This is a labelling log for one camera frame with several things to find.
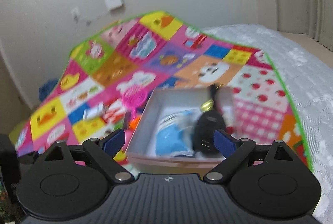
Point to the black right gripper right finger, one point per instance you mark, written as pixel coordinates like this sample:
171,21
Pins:
265,180

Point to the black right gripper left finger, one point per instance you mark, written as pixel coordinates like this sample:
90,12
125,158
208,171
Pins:
73,180

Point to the black plush toy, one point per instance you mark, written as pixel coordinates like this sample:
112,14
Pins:
209,121

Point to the orange plastic toy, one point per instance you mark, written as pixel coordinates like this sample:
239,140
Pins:
133,123

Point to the blue white tissue pack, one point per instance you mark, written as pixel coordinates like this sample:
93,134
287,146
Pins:
174,135

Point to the white charger box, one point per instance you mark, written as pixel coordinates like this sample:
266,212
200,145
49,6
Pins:
94,112

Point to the pink cardboard box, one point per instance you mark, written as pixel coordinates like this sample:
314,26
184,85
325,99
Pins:
141,148

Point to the red white booklet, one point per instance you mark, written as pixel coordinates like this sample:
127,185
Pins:
114,112

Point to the blue object beside bed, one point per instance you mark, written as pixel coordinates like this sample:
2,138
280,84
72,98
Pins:
48,90

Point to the colourful cartoon play mat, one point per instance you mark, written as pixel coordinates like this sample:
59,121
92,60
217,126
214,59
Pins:
157,50

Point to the white lace bedspread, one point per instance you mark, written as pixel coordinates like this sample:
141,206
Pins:
309,83

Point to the white wall socket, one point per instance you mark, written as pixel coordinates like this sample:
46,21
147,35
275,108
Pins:
75,14

